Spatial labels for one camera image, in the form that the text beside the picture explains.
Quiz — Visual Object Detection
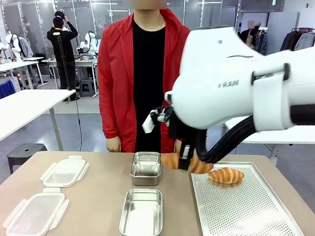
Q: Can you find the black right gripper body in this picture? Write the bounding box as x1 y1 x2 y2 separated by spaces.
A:
168 107 198 148

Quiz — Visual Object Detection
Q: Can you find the golden croissant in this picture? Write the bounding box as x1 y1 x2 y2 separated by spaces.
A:
208 167 245 184
161 152 214 174

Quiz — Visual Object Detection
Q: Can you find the clear plastic clip lid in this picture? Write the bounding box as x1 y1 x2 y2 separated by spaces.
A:
2 187 70 236
40 155 90 188

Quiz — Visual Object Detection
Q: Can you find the person's right forearm red sleeve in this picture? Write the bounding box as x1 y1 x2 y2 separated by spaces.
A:
100 93 122 140

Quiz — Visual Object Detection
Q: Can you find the stainless steel rectangular container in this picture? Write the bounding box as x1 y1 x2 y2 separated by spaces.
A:
119 188 163 236
129 151 162 186

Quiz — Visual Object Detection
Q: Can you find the person's left hand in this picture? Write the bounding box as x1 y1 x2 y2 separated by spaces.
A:
173 139 184 153

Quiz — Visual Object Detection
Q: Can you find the person's right hand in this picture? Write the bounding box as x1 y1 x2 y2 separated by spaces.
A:
106 137 122 152

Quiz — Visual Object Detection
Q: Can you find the person in red jacket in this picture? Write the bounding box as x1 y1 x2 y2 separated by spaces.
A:
97 8 191 153

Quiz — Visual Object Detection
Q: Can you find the perforated metal baking tray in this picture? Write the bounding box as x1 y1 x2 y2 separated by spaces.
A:
190 161 306 236

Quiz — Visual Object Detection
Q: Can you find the white table with grey leg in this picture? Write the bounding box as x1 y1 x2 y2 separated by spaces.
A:
222 117 315 164

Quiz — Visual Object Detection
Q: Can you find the grey plastic stool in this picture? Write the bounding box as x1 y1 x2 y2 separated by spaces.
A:
79 78 96 98

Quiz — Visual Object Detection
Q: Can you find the grey background workbench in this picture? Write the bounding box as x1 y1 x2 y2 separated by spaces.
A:
40 57 99 95

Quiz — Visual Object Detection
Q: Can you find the person in dark coat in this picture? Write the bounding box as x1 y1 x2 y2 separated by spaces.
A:
239 21 268 56

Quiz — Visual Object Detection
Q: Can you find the person in black with cap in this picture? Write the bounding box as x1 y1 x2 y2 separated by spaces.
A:
46 10 81 102

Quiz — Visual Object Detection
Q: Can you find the clothes rack with garments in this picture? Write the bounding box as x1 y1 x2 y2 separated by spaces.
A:
280 27 315 52

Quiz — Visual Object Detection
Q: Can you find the black plastic stool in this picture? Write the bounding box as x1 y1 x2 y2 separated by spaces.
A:
7 143 49 175

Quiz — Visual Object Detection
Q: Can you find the large white table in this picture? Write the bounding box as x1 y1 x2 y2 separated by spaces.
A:
0 89 77 151

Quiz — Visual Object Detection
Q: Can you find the white background desk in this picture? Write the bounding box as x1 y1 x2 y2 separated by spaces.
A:
0 57 49 89

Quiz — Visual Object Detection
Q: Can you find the blue chair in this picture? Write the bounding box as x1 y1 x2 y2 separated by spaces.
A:
0 80 17 99

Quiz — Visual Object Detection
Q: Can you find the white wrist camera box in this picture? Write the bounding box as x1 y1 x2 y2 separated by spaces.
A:
142 110 159 134

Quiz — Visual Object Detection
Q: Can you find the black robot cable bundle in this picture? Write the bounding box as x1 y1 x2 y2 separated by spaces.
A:
196 115 257 164

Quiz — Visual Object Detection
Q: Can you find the black floor cable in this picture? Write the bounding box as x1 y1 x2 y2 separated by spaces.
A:
75 98 83 151

